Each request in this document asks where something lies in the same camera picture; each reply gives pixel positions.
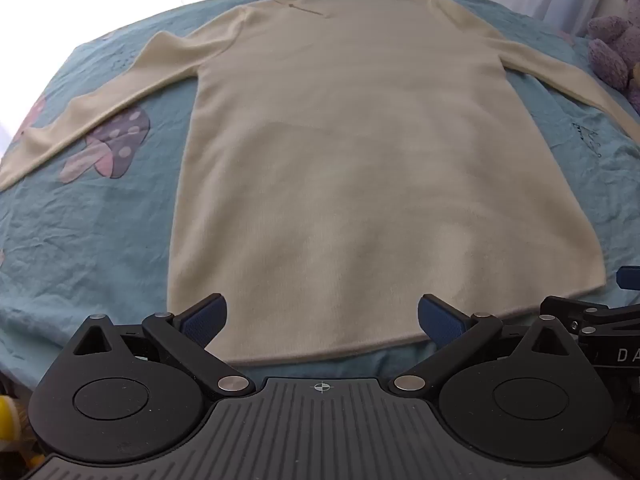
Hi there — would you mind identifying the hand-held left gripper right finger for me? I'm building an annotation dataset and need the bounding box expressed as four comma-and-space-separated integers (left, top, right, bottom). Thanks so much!
393, 294, 581, 397

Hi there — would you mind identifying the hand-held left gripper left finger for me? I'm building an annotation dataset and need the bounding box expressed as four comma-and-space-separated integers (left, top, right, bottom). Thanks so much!
70, 292, 257, 397

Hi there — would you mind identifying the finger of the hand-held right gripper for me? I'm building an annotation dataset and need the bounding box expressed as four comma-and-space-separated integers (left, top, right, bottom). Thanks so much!
540, 296, 640, 336
616, 266, 640, 292

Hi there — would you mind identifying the cream long-sleeved sweater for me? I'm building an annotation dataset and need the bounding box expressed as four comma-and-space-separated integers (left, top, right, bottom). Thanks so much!
0, 0, 640, 367

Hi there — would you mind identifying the blue printed bedsheet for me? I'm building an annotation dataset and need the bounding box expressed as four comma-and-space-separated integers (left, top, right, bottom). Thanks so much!
0, 0, 640, 401

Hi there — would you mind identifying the yellow plush toy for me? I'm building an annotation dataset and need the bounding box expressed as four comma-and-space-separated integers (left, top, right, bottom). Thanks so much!
0, 394, 32, 468

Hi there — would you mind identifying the purple plush toy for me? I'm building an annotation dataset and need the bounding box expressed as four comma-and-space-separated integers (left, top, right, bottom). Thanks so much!
586, 0, 640, 93

